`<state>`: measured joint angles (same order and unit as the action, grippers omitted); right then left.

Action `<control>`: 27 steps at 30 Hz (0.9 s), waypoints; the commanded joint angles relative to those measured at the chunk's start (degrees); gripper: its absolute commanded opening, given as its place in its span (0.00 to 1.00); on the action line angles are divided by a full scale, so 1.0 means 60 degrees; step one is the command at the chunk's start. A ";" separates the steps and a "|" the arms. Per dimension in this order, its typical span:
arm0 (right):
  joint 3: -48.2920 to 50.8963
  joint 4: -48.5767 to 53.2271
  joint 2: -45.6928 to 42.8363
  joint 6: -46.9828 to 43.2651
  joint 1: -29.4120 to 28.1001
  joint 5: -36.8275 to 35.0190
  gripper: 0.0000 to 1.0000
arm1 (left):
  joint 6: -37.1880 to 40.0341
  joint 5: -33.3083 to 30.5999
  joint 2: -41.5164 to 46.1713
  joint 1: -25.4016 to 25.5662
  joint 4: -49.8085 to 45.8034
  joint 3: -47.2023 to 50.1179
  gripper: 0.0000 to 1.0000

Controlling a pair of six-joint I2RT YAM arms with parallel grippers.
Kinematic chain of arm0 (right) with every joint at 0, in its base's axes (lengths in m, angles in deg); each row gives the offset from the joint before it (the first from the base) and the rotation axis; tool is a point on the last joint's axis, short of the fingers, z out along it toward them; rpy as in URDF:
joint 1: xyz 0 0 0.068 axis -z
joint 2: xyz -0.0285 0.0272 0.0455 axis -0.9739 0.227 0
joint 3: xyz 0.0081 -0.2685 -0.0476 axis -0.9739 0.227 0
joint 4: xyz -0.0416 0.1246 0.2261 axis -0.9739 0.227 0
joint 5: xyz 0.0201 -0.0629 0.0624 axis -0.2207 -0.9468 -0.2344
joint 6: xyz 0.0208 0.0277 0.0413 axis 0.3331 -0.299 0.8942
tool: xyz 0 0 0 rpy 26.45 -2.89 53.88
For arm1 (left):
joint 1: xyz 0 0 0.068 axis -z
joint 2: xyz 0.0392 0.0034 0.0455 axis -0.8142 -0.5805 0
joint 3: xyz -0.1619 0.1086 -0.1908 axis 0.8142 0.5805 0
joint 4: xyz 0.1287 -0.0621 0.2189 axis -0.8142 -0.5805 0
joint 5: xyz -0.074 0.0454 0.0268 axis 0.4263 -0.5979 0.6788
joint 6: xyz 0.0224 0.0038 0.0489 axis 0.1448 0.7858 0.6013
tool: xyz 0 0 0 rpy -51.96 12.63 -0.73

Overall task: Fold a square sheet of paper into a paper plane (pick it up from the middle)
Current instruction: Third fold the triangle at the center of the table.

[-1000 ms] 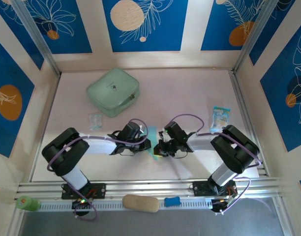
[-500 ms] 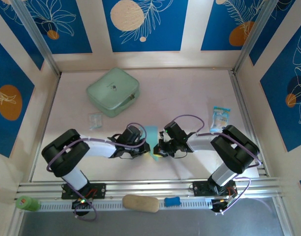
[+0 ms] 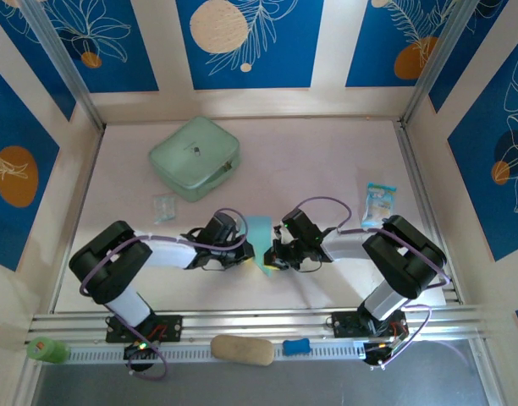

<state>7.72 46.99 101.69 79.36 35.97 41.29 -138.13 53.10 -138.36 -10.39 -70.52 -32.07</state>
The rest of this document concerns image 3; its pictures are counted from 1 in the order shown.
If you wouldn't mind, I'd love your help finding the aluminium side rail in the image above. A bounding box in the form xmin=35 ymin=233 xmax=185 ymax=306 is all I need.
xmin=394 ymin=122 xmax=463 ymax=305

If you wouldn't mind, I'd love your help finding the small clear plastic bag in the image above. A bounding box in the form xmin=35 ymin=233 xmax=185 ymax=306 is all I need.
xmin=152 ymin=193 xmax=178 ymax=224

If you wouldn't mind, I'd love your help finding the aluminium frame post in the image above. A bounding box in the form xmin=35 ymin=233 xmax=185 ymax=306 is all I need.
xmin=400 ymin=0 xmax=476 ymax=126
xmin=19 ymin=0 xmax=106 ymax=130

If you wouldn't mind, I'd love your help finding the long aluminium base rail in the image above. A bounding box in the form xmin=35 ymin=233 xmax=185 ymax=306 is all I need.
xmin=29 ymin=304 xmax=493 ymax=339

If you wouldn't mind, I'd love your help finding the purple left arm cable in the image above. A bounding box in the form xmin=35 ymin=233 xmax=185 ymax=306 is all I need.
xmin=79 ymin=206 xmax=248 ymax=381

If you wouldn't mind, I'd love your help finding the beige oblong case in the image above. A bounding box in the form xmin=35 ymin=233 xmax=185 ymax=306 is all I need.
xmin=210 ymin=333 xmax=275 ymax=367

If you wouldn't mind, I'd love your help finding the green tape roll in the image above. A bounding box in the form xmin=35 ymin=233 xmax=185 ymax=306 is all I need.
xmin=25 ymin=335 xmax=71 ymax=365

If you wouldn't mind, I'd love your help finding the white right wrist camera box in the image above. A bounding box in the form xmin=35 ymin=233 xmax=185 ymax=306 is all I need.
xmin=274 ymin=226 xmax=295 ymax=247

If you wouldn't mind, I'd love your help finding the mint green zip pouch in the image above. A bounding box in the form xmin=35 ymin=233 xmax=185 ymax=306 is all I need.
xmin=147 ymin=117 xmax=243 ymax=203

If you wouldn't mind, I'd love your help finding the black circuit board green light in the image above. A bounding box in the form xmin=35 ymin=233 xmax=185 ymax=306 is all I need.
xmin=123 ymin=341 xmax=159 ymax=361

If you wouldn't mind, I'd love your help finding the blue bone-shaped block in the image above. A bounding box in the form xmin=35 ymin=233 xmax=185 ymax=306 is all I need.
xmin=282 ymin=337 xmax=311 ymax=356

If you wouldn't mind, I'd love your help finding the blue white snack packet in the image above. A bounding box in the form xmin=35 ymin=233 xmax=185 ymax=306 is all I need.
xmin=360 ymin=182 xmax=399 ymax=228

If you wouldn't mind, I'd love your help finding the grey slotted cable duct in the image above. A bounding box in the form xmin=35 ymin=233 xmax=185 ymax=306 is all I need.
xmin=66 ymin=341 xmax=368 ymax=365

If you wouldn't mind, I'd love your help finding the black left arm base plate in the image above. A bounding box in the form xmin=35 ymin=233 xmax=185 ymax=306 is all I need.
xmin=105 ymin=313 xmax=184 ymax=343

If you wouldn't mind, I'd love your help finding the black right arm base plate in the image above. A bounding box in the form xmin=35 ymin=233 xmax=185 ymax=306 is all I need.
xmin=331 ymin=310 xmax=411 ymax=339

